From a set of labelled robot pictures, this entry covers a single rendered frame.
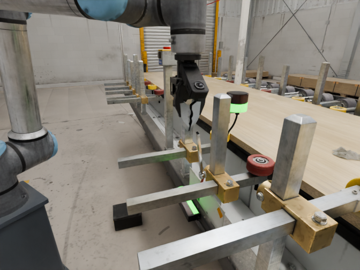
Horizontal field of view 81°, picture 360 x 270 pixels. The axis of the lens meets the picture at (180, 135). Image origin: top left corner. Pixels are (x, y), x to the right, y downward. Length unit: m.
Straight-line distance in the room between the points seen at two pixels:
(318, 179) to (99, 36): 8.00
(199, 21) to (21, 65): 0.71
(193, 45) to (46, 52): 7.79
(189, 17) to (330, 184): 0.55
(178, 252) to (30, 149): 0.91
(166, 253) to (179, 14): 0.49
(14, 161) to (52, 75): 7.26
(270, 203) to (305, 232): 0.08
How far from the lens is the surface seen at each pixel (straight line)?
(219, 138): 0.61
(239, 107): 0.60
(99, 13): 0.50
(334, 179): 0.72
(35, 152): 1.14
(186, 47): 0.55
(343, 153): 0.86
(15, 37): 1.02
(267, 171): 0.68
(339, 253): 0.72
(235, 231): 0.38
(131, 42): 8.48
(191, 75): 0.54
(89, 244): 1.72
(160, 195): 0.59
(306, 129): 0.39
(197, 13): 0.57
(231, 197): 0.64
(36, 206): 1.15
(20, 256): 1.26
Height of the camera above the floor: 1.23
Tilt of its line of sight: 22 degrees down
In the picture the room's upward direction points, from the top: straight up
